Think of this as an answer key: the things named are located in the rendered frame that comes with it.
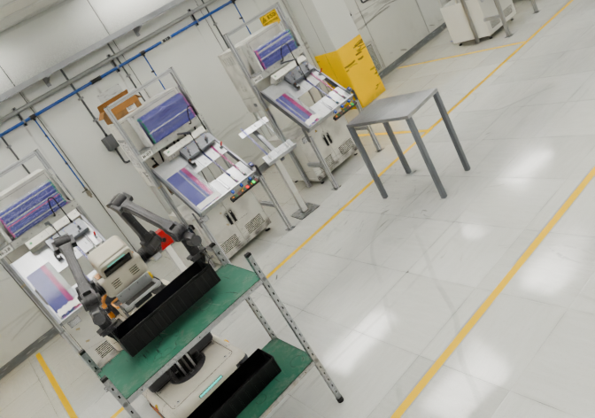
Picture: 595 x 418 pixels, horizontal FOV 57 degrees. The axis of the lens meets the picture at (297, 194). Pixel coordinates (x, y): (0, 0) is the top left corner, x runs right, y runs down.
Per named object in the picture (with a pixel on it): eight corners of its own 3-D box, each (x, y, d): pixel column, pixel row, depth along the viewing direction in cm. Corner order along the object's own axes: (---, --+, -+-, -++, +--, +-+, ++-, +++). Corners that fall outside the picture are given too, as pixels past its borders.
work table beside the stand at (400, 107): (444, 198, 456) (407, 115, 428) (382, 198, 511) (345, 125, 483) (470, 168, 479) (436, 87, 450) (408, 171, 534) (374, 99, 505)
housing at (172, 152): (208, 138, 556) (206, 129, 544) (170, 166, 534) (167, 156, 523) (203, 134, 559) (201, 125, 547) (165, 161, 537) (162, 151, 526)
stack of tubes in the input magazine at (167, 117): (197, 115, 538) (181, 91, 528) (155, 143, 516) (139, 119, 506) (191, 116, 548) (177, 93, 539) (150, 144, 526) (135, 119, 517)
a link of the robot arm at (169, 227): (124, 196, 300) (111, 210, 295) (121, 189, 295) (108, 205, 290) (189, 228, 289) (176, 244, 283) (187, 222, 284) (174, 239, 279)
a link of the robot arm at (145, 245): (111, 189, 302) (98, 202, 297) (125, 191, 294) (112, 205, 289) (157, 240, 329) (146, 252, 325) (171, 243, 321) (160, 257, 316)
